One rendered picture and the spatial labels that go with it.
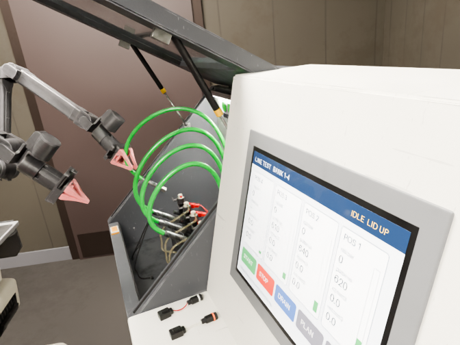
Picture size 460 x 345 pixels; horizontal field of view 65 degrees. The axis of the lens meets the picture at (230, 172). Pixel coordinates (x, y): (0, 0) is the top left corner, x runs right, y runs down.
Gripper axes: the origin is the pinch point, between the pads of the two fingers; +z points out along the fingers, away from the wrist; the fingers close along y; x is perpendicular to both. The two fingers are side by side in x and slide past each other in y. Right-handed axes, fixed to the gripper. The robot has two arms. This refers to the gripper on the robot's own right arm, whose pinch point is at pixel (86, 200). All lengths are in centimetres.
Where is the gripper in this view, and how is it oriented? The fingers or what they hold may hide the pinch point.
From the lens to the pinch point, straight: 113.2
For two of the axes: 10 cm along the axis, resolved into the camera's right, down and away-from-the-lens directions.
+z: 7.5, 5.8, 3.1
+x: -1.4, -3.3, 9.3
